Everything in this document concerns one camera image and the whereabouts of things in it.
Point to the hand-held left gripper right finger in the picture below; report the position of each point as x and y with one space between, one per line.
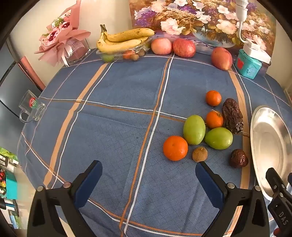
208 186

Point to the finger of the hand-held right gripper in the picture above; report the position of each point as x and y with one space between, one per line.
276 180
290 179

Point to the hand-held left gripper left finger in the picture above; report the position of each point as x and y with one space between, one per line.
87 184

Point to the brown longan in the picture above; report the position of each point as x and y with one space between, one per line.
199 154
134 57
142 52

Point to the round metal plate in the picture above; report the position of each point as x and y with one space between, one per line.
269 141

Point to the small round dried date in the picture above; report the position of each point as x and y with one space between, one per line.
238 158

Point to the green jujube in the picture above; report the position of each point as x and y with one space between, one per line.
218 138
194 130

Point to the large mandarin orange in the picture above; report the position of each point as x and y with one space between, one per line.
175 148

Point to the small stemmed mandarin orange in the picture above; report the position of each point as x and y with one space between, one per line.
214 119

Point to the large dried red date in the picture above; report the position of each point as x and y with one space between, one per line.
232 118

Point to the blue plaid tablecloth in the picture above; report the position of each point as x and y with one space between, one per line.
114 136

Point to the teal plastic bin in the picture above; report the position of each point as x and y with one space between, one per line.
11 184

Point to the clear glass mug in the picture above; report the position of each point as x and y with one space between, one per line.
32 104

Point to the teal house-shaped box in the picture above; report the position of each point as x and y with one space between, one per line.
247 65

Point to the grey cabinet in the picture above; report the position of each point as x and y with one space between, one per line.
11 86

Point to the white power strip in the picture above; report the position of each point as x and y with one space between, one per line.
260 55

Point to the small green fruit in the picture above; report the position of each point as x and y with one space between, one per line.
107 58

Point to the large red apple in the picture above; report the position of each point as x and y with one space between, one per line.
221 58

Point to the square glass vase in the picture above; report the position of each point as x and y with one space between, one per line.
78 51

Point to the small orange in container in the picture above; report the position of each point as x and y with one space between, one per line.
127 54

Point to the white plug adapter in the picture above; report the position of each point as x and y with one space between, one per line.
253 44

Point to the yellow banana bunch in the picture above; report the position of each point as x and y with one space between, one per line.
123 44

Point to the clear plastic fruit container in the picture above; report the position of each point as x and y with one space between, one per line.
139 48

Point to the pale red apple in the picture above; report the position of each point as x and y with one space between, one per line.
161 46

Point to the pink flower bouquet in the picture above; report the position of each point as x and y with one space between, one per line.
61 34

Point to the flower painting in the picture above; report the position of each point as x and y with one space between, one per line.
182 18

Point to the white gooseneck lamp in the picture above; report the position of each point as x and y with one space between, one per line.
241 11

